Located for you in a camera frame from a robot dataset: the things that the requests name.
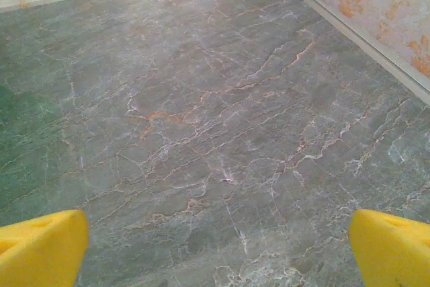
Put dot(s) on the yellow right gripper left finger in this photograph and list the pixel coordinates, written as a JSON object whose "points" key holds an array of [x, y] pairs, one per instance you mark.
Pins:
{"points": [[40, 253]]}

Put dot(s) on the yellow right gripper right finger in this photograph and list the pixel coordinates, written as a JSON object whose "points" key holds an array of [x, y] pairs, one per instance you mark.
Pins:
{"points": [[393, 253]]}

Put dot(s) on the aluminium side frame rail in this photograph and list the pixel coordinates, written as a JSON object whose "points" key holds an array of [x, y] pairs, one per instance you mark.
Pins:
{"points": [[356, 31]]}

